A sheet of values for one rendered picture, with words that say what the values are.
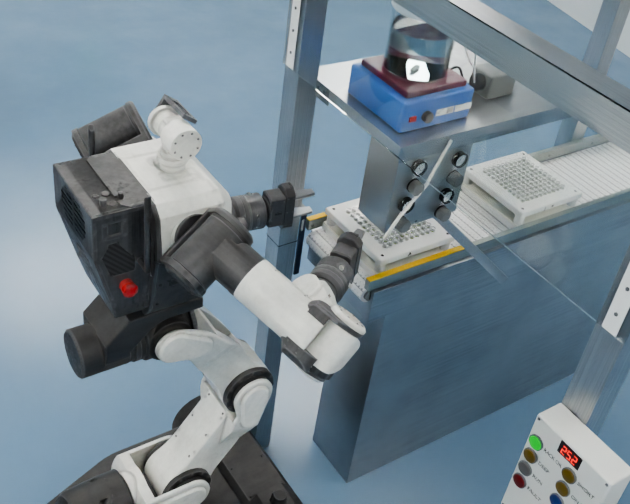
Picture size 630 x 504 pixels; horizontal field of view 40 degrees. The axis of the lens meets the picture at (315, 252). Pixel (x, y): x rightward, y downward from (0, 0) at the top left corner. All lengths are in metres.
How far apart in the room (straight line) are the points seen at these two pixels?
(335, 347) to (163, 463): 0.96
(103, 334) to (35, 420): 1.11
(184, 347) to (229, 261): 0.45
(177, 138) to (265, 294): 0.35
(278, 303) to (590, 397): 0.56
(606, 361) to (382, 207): 0.68
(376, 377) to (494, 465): 0.69
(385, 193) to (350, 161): 2.37
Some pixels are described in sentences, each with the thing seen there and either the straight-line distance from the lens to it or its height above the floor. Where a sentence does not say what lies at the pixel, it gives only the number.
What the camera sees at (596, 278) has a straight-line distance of 1.45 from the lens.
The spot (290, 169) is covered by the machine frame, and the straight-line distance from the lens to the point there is 2.14.
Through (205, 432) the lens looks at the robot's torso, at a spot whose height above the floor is 0.45.
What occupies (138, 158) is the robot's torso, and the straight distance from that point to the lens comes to 1.78.
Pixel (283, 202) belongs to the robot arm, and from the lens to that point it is 2.06.
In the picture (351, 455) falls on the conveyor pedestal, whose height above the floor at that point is 0.13.
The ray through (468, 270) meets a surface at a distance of 2.36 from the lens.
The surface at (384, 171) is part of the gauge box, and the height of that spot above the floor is 1.24.
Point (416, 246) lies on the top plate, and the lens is 2.18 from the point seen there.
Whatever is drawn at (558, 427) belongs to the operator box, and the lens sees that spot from 1.56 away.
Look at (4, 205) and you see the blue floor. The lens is 3.89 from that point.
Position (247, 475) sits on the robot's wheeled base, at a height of 0.19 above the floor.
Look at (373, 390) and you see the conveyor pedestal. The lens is 2.54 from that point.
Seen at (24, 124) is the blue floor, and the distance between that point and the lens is 4.45.
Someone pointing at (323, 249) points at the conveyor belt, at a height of 0.88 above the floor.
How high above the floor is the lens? 2.25
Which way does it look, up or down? 38 degrees down
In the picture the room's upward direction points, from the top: 9 degrees clockwise
